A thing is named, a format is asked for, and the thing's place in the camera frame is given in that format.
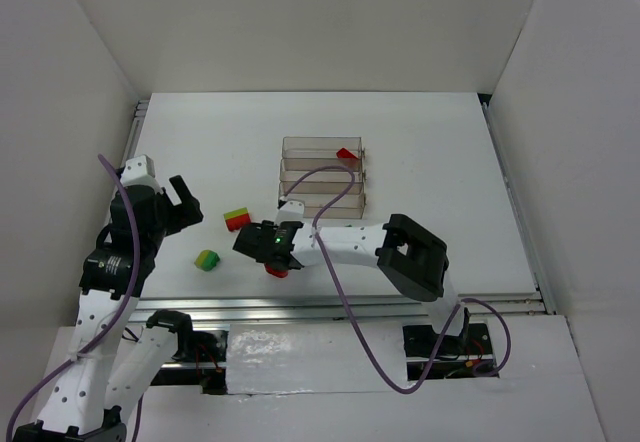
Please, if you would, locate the lime and red lego block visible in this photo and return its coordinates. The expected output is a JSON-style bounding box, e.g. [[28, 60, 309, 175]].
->
[[223, 207, 252, 232]]

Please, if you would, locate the red lego brick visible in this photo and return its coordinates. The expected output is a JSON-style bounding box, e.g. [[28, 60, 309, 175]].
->
[[336, 148, 358, 160]]

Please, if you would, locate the white foam board cover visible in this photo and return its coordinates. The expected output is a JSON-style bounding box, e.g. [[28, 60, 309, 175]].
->
[[226, 322, 391, 395]]

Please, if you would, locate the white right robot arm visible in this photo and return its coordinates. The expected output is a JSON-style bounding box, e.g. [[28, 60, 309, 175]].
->
[[233, 214, 468, 338]]

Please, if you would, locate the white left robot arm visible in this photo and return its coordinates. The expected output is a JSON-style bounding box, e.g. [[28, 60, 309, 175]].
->
[[35, 170, 204, 441]]

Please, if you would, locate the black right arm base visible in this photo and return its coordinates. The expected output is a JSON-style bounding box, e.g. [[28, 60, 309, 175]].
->
[[402, 323, 493, 360]]

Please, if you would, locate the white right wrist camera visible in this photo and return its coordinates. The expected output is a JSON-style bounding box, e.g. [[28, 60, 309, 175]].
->
[[276, 199, 305, 224]]

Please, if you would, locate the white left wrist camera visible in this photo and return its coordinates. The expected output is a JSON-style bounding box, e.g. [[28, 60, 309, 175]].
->
[[120, 155, 155, 186]]

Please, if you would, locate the red and green lego piece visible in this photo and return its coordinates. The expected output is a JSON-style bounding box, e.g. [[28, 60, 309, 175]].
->
[[264, 264, 289, 279]]

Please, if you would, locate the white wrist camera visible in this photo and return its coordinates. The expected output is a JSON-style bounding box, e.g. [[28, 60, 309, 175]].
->
[[120, 155, 155, 186], [276, 199, 305, 224]]

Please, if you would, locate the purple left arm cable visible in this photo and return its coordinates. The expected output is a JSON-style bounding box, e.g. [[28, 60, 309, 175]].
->
[[7, 154, 146, 442]]

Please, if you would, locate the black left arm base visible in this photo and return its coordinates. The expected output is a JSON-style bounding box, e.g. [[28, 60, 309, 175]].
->
[[12, 404, 126, 442]]

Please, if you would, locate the lime and green rounded lego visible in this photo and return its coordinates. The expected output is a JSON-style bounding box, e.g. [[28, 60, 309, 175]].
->
[[194, 250, 221, 272]]

